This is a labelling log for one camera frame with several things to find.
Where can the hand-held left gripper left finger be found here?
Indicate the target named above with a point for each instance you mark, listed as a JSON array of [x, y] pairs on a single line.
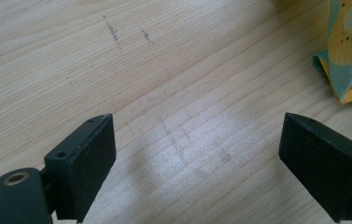
[[85, 168]]

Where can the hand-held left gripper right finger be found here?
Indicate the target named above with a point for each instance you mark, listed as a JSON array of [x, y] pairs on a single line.
[[323, 161]]

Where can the teal and yellow patterned cloth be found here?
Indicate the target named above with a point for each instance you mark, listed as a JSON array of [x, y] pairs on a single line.
[[349, 53]]

